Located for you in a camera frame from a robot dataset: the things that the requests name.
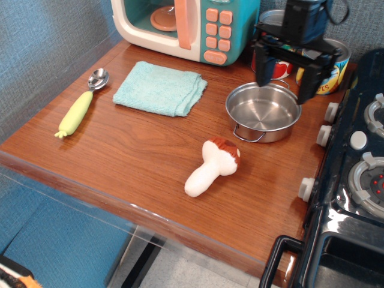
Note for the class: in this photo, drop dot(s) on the small stainless steel pot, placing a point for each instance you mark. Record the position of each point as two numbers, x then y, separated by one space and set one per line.
262 114

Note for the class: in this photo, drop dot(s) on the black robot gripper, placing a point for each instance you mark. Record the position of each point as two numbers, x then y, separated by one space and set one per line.
303 27

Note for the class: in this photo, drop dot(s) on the pineapple slices can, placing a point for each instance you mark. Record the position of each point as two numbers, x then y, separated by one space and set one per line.
331 84

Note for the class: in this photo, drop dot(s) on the black toy stove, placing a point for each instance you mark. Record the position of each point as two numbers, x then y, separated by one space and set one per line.
343 228

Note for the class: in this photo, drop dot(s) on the orange fuzzy object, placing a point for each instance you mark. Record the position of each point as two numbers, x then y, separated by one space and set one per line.
26 282

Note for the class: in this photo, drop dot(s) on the tomato sauce can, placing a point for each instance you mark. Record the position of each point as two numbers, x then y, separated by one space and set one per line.
282 69

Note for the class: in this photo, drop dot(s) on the teal folded cloth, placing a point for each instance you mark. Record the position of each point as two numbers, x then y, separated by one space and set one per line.
160 90

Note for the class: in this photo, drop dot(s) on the spoon with green handle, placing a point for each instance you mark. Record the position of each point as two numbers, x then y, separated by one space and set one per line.
73 118

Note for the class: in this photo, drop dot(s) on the teal toy microwave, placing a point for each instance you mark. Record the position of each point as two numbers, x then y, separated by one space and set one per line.
211 32

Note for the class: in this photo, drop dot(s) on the orange microwave turntable plate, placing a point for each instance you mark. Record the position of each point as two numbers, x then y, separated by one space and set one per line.
164 19

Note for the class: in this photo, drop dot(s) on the plush toy mushroom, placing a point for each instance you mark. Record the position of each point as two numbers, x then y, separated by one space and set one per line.
221 157

